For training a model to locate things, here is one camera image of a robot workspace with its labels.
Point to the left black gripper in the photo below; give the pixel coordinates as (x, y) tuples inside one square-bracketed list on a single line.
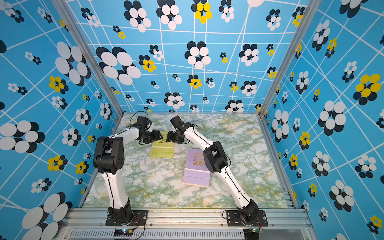
[(156, 136)]

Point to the right aluminium corner post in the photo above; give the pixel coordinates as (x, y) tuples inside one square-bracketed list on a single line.
[(297, 38)]

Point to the left aluminium corner post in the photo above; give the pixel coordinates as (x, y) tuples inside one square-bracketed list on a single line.
[(81, 42)]

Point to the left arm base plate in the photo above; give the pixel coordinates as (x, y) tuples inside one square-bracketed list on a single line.
[(122, 218)]

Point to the aluminium front rail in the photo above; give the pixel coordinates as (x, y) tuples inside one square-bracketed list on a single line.
[(187, 224)]

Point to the left green circuit board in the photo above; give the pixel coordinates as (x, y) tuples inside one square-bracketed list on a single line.
[(123, 233)]

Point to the green circuit board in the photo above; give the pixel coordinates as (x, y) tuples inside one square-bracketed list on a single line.
[(251, 234), (123, 233)]

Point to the purple calendar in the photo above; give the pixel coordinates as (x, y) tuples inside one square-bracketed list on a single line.
[(196, 170)]

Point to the aluminium corner post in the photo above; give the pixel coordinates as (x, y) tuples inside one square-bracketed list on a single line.
[(297, 38), (81, 42)]

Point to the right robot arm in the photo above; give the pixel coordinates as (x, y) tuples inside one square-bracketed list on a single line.
[(217, 162)]

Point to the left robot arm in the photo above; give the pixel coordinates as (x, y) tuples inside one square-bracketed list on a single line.
[(109, 159)]

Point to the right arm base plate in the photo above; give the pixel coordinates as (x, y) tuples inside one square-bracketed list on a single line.
[(237, 219)]

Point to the green desk calendar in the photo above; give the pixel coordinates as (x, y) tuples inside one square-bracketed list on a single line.
[(162, 148)]

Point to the pink calendar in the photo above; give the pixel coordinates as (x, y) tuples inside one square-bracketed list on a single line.
[(198, 185)]

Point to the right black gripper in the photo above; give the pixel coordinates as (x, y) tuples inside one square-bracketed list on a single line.
[(169, 138)]

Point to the right green circuit board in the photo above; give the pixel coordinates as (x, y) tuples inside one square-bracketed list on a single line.
[(251, 234)]

